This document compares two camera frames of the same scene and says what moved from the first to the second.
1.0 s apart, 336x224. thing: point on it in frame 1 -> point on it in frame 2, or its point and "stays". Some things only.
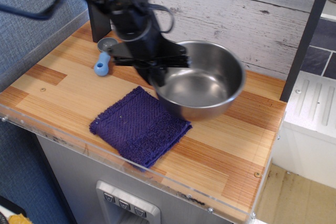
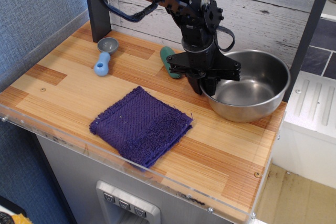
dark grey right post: [310, 30] stays
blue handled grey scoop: [101, 66] stays
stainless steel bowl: [206, 90] -> [264, 80]
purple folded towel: [140, 127] stays
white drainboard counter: [306, 145] stays
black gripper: [151, 54] -> [200, 59]
